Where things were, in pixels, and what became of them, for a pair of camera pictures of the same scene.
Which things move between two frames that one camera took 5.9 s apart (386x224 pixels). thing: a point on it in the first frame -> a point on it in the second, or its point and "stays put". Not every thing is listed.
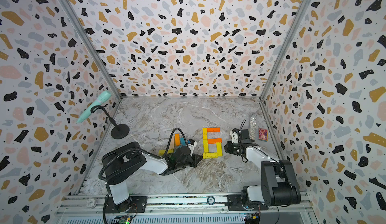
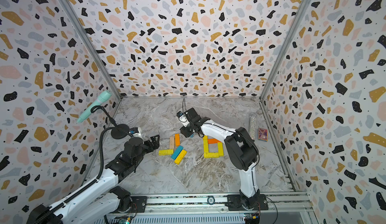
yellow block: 205,146 stays put
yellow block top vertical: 210,155 stays put
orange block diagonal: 214,140 stays put
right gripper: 229,147 -> 183,130
